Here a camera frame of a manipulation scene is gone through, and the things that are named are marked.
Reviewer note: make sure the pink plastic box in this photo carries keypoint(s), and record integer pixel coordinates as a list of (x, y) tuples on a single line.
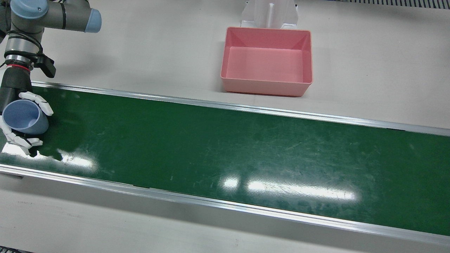
[(263, 63)]

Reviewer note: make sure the blue plastic cup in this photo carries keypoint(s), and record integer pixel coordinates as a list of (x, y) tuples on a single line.
[(21, 116)]

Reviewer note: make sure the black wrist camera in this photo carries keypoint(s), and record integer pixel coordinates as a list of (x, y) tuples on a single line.
[(47, 66)]

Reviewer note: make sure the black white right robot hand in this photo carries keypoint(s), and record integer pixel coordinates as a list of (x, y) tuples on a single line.
[(15, 82)]

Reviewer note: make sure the translucent white mounting stand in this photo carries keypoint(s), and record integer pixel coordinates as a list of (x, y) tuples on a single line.
[(256, 14)]

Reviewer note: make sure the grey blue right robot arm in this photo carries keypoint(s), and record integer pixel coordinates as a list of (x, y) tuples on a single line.
[(52, 15)]

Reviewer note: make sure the green conveyor belt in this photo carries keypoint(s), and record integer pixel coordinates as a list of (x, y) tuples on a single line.
[(211, 147)]

